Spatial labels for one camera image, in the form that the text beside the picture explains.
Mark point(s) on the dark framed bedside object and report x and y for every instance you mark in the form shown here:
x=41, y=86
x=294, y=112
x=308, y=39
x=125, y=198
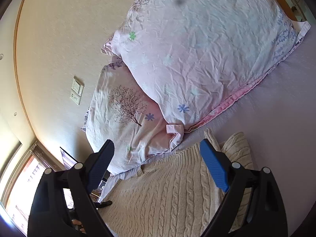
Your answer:
x=68, y=160

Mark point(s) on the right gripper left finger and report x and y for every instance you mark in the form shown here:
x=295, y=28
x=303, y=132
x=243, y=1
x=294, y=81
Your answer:
x=62, y=205

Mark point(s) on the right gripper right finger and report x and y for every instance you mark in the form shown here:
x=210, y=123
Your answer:
x=265, y=212

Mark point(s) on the pink tree-print pillow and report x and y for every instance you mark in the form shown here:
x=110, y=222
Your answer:
x=120, y=111

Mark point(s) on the cream cable-knit sweater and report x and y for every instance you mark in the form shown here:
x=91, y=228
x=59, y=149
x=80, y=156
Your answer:
x=175, y=196

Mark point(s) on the lilac bed sheet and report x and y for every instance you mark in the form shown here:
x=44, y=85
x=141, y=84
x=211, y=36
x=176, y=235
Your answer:
x=274, y=126

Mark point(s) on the large pink floral pillow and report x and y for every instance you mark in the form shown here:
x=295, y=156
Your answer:
x=195, y=58

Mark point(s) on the white wall switch socket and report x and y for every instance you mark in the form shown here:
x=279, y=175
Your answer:
x=76, y=90

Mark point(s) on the wooden framed window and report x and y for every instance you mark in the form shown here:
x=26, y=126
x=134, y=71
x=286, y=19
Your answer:
x=21, y=186

